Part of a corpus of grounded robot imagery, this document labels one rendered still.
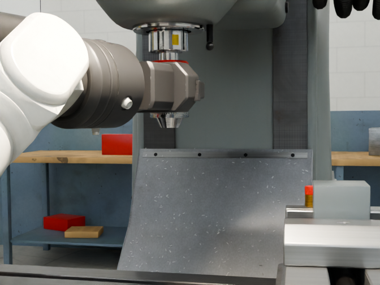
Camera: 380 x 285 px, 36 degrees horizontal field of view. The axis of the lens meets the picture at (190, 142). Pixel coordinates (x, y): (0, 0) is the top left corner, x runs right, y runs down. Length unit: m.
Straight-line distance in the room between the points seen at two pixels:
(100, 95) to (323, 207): 0.28
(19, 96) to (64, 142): 4.95
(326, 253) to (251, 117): 0.49
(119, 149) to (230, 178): 3.56
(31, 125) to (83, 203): 4.93
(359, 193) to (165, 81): 0.24
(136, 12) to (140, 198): 0.49
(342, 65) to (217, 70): 3.85
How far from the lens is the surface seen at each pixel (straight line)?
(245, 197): 1.04
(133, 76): 0.59
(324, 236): 0.62
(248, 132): 1.07
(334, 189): 0.67
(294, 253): 0.62
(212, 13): 0.68
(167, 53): 0.71
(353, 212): 0.67
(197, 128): 1.09
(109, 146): 4.62
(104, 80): 0.55
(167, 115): 0.69
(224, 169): 1.06
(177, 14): 0.65
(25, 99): 0.45
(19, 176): 5.62
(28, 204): 5.61
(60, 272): 0.89
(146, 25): 0.69
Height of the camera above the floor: 1.21
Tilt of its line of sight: 3 degrees down
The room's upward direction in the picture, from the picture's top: 1 degrees counter-clockwise
